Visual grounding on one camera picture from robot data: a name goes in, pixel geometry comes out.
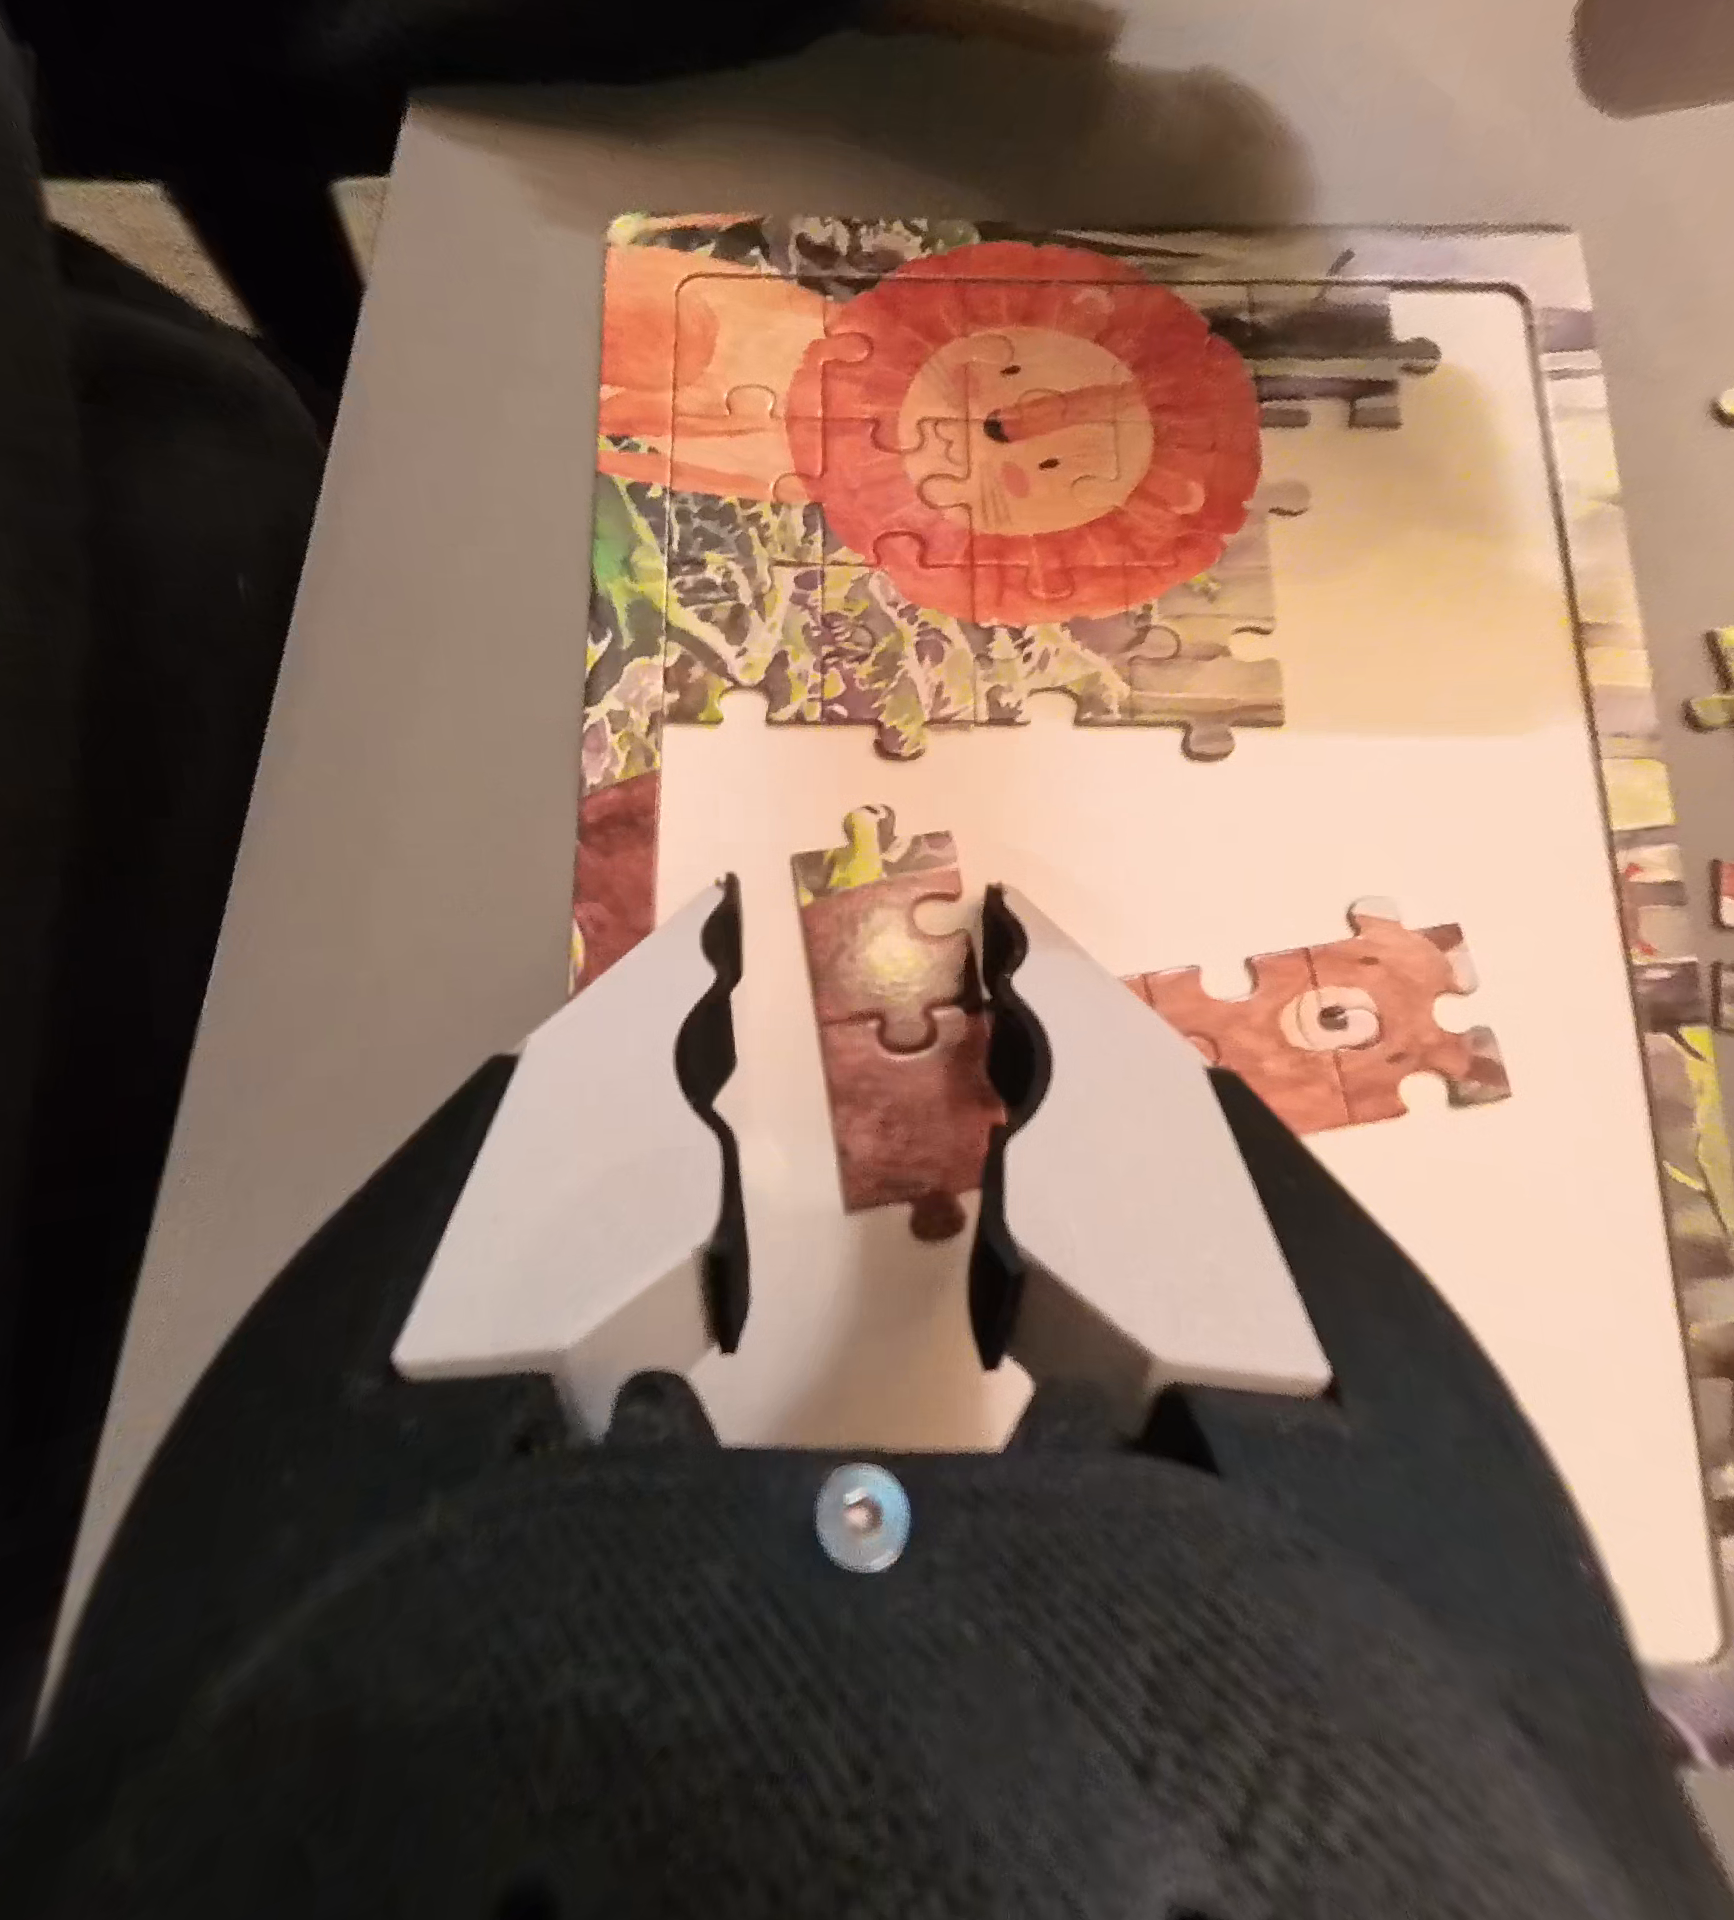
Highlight joined brown bear puzzle section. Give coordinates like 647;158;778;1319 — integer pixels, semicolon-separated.
1117;896;1514;1138

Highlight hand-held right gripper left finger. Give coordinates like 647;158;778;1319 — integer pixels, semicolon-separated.
389;873;758;1433

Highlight lion jigsaw puzzle board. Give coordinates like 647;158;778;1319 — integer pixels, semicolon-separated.
565;210;1734;1772

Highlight brown bear body puzzle pieces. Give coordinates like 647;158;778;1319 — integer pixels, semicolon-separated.
787;805;1014;1244

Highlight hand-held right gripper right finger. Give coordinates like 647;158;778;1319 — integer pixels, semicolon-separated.
964;883;1334;1450

